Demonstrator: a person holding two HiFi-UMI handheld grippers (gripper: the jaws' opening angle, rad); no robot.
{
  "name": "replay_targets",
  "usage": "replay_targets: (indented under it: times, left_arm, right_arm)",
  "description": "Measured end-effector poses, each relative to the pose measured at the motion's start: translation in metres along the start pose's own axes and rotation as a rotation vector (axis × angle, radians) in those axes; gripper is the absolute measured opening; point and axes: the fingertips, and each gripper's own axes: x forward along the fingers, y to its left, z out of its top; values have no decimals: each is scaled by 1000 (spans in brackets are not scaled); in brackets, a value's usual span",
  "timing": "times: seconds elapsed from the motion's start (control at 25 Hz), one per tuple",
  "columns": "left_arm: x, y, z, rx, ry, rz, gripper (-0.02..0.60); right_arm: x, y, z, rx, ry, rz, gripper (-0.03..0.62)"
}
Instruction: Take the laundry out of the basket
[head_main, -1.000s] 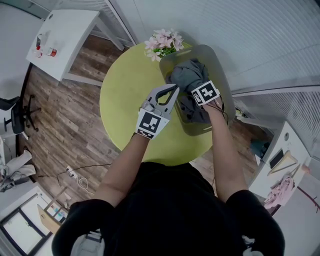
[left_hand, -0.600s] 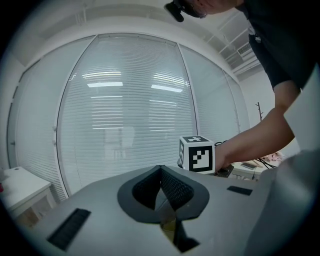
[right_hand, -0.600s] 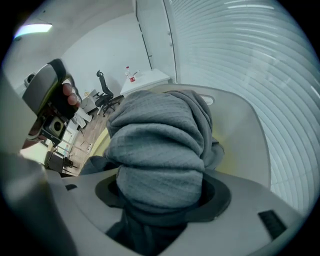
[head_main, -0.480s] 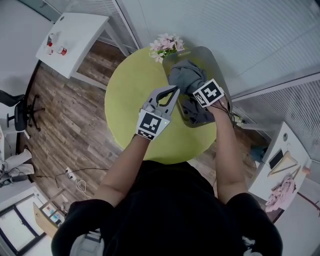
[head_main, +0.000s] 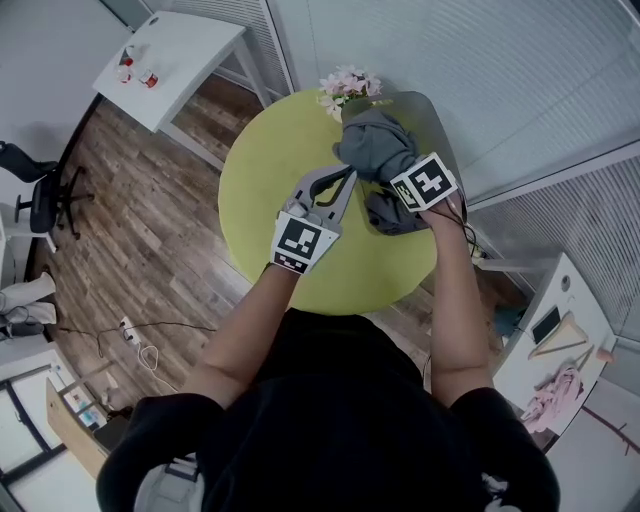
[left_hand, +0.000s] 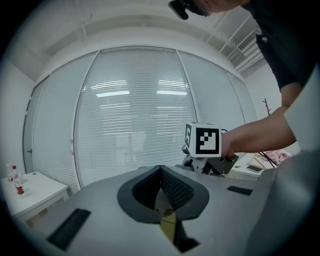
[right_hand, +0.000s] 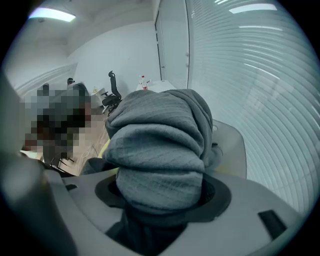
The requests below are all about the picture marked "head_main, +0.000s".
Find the white power strip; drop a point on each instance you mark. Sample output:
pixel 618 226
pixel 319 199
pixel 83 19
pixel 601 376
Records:
pixel 130 331

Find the white desk with grommet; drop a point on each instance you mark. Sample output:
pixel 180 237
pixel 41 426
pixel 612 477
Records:
pixel 575 295

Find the grey clothes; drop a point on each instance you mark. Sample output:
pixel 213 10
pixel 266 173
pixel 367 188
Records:
pixel 375 145

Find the light wooden cabinet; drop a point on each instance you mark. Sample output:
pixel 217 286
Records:
pixel 70 435

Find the black office chair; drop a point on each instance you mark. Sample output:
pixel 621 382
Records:
pixel 42 200

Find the round yellow-green table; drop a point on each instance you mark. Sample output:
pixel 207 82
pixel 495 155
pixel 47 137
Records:
pixel 280 190

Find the white rectangular table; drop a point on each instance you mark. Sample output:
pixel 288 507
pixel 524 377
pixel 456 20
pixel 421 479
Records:
pixel 170 65

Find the grey plastic bin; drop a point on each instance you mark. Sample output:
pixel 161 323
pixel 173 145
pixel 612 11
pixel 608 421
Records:
pixel 430 125

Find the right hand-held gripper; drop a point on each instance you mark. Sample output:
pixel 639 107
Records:
pixel 425 182

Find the pink potted flowers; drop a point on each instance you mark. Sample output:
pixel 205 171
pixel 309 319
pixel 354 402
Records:
pixel 350 85

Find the teal cloth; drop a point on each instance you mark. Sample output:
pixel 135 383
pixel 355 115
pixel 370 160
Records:
pixel 510 322

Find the person's right forearm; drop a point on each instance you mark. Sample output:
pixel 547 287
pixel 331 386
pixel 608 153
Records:
pixel 455 310

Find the pink crumpled cloth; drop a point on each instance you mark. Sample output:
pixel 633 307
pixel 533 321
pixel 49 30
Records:
pixel 555 400

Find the dark brown box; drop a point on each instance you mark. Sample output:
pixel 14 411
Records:
pixel 114 434

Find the wooden triangle hanger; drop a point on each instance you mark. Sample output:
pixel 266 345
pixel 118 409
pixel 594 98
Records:
pixel 550 347

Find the black framed glass door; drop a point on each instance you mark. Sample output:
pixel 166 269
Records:
pixel 20 435

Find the person's black shirt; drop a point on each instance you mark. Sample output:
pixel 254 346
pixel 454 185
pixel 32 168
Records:
pixel 330 430

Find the person's left forearm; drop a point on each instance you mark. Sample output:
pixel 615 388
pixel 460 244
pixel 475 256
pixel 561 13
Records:
pixel 250 330

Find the black phone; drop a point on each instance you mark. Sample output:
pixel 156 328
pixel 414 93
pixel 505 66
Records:
pixel 546 325

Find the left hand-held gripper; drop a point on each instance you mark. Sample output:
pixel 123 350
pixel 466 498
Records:
pixel 297 237

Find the small orange object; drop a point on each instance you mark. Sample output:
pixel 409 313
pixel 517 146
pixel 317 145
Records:
pixel 605 354

